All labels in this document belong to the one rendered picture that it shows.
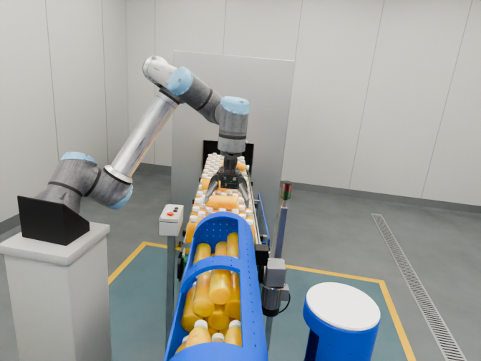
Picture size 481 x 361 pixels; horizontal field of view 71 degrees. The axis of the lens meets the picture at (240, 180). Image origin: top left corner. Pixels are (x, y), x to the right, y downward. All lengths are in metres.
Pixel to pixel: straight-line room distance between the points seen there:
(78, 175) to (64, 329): 0.68
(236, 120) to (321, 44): 4.66
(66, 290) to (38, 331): 0.30
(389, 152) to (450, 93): 1.18
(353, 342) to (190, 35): 5.25
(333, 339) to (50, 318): 1.19
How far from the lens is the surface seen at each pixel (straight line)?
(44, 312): 1.79
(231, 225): 1.61
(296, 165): 5.80
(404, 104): 5.85
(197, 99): 1.12
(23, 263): 1.71
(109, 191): 1.71
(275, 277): 1.94
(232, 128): 1.05
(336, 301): 1.45
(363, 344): 1.41
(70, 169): 1.67
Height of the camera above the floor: 1.85
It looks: 18 degrees down
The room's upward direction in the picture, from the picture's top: 5 degrees clockwise
